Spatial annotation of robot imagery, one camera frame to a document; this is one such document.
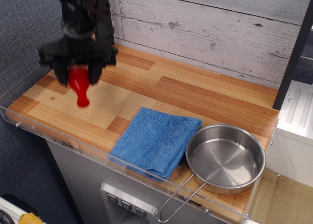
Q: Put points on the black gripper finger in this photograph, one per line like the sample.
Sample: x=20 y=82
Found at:
x=60 y=67
x=95 y=71

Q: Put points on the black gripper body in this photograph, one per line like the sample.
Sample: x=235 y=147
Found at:
x=79 y=49

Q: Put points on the red toy ketchup bottle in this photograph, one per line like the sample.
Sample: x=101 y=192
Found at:
x=78 y=79

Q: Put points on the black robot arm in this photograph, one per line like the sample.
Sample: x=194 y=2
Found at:
x=59 y=33

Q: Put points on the blue folded cloth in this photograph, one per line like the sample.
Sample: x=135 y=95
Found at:
x=154 y=142

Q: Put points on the grey toy kitchen cabinet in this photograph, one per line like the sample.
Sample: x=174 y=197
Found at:
x=84 y=174

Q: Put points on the silver dispenser button panel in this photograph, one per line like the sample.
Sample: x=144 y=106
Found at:
x=124 y=208

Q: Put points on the yellow object bottom left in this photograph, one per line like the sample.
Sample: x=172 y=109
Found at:
x=29 y=218

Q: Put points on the stainless steel pan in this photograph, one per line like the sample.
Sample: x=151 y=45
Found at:
x=224 y=163

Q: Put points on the white ridged side counter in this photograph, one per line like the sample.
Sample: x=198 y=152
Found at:
x=290 y=151

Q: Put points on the black left upright post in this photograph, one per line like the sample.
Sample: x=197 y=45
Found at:
x=104 y=30

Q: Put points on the black upright post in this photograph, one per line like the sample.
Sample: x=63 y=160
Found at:
x=295 y=56
x=104 y=30

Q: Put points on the black right upright post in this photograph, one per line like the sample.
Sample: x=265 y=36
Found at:
x=295 y=56

